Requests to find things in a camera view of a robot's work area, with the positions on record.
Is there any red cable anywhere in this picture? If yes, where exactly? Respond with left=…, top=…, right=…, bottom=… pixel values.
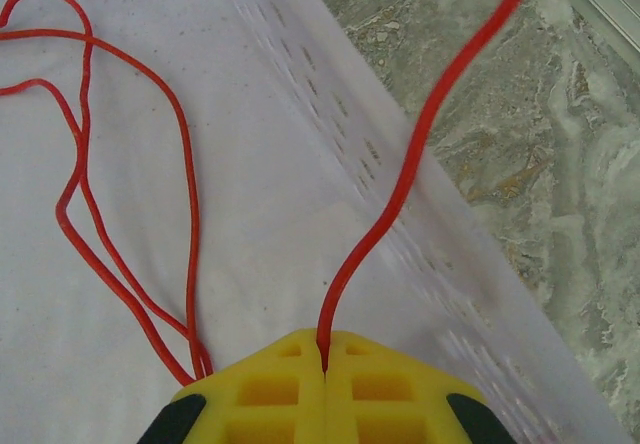
left=314, top=0, right=549, bottom=383
left=0, top=27, right=214, bottom=383
left=0, top=0, right=206, bottom=388

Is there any lilac plastic basket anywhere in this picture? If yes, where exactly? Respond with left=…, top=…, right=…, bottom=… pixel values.
left=0, top=0, right=634, bottom=444

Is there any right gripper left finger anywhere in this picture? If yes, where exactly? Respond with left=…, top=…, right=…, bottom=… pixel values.
left=137, top=327, right=327, bottom=444

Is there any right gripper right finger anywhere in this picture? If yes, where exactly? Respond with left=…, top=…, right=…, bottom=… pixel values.
left=323, top=328, right=516, bottom=444

